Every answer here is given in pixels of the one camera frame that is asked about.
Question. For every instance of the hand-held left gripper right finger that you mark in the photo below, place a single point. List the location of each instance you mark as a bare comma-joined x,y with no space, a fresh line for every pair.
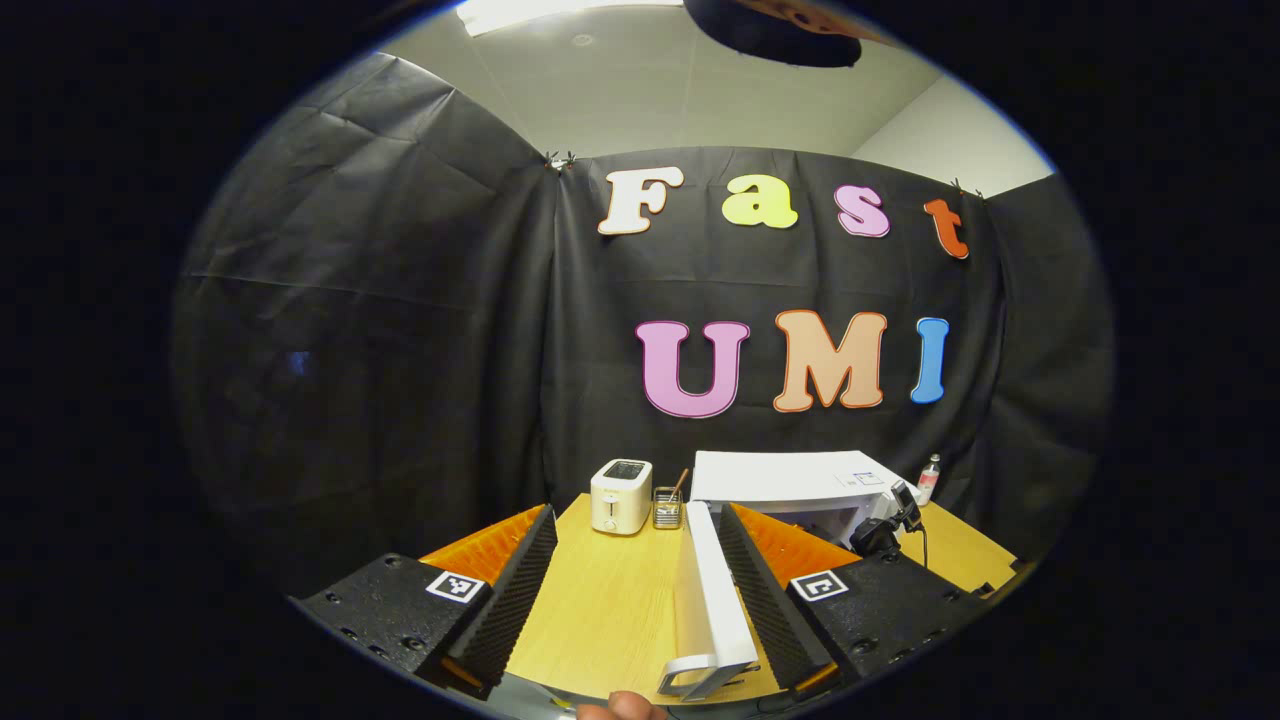
770,610

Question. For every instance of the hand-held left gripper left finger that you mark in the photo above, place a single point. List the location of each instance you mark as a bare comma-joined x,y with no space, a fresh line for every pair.
505,620

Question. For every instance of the small clear bottle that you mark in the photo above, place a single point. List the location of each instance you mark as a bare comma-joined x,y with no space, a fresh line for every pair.
928,482

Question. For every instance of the utensil holder with chopsticks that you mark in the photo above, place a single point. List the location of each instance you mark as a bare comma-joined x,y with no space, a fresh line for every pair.
667,510

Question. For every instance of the white toaster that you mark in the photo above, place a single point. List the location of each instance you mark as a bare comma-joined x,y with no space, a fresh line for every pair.
620,500

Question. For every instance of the black backdrop cloth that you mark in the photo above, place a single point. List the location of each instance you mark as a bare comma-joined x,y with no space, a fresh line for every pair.
400,350

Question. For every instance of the dark rounded object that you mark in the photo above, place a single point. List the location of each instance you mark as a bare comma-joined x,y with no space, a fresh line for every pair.
780,40

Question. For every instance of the ceiling light panel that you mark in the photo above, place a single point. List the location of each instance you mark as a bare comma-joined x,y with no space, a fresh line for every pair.
540,12

